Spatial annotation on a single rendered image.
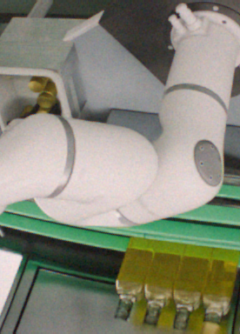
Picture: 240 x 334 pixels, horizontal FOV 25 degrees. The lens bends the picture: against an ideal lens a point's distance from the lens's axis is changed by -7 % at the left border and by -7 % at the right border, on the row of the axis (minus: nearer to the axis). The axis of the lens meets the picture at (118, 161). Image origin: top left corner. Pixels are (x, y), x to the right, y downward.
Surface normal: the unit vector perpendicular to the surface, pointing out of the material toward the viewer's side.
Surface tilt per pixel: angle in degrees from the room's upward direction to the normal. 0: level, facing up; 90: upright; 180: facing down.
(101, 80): 0
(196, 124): 98
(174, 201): 10
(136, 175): 64
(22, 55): 90
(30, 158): 72
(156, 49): 1
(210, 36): 89
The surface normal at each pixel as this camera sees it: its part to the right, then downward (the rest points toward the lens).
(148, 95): -0.27, 0.78
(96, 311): -0.12, -0.61
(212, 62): 0.29, -0.49
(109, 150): 0.66, -0.26
